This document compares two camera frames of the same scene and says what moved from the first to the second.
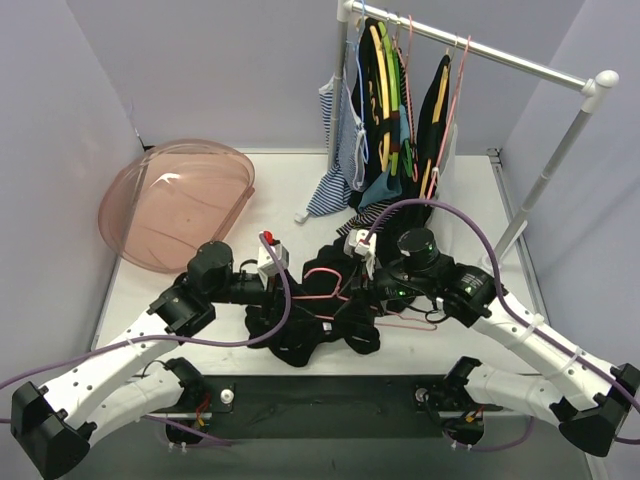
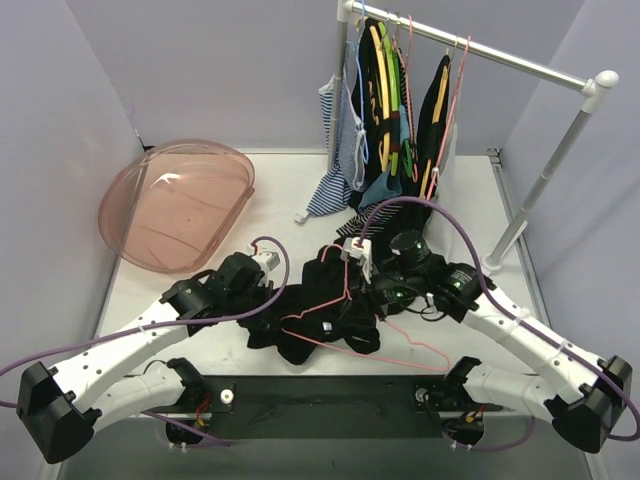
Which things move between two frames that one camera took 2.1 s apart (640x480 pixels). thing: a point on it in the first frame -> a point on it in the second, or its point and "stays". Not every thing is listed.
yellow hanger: x=385 y=93 stays
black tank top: x=328 y=304 stays
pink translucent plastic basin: x=159 y=204 stays
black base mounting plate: x=325 y=407 stays
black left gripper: x=270 y=298 -> x=261 y=298
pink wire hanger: x=335 y=294 -> x=355 y=351
